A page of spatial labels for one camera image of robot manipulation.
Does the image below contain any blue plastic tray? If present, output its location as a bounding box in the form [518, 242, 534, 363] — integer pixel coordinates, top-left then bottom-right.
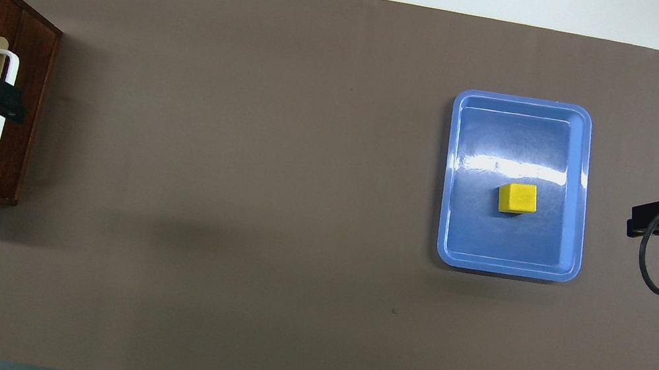
[427, 85, 608, 289]

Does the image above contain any yellow block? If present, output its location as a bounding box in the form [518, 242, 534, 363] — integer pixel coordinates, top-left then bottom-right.
[495, 180, 541, 219]

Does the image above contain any brown table mat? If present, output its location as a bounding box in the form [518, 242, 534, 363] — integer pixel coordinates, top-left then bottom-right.
[0, 0, 659, 370]

